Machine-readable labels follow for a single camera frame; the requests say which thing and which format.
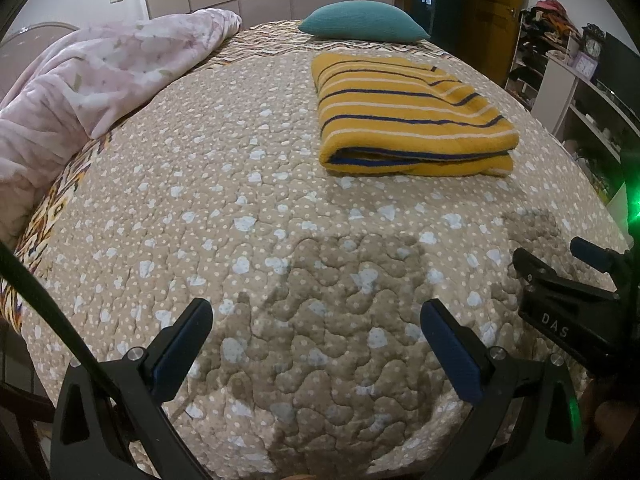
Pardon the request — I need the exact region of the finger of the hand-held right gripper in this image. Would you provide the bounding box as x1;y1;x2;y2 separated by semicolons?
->
512;247;621;307
570;237;632;275

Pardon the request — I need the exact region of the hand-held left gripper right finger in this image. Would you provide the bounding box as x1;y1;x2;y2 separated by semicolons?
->
419;298;586;480

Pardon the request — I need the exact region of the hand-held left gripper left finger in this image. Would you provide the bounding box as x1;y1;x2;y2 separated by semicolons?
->
51;297;215;480

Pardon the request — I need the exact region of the yellow striped sweater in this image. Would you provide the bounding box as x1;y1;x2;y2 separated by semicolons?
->
311;52;519;178

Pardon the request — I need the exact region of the pile of clothes on shelf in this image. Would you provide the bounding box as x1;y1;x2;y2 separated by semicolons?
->
520;0;583;47

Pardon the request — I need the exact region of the beige quilted bedspread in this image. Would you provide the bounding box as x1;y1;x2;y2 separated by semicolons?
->
0;20;633;480

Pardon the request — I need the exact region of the white shelving unit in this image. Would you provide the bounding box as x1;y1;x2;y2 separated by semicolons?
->
505;7;640;211

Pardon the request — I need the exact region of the black television screen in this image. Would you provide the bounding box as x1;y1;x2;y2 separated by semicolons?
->
595;32;640;118

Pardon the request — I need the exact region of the small purple clock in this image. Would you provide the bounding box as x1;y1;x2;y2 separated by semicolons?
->
572;52;598;79

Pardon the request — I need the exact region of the black ornate clock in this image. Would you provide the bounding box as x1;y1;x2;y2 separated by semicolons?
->
580;23;607;81

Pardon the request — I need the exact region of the wooden door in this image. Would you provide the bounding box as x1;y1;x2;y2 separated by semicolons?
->
475;0;530;86

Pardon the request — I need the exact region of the pink floral blanket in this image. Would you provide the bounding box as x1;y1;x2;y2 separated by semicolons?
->
0;8;243;246

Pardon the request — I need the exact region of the teal pillow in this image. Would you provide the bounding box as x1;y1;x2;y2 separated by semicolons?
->
298;2;432;44

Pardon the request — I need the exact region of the curved metal headboard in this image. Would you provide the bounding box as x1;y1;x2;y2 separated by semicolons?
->
0;22;81;58

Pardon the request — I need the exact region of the black cable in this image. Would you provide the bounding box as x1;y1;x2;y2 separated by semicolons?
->
0;242;133;441

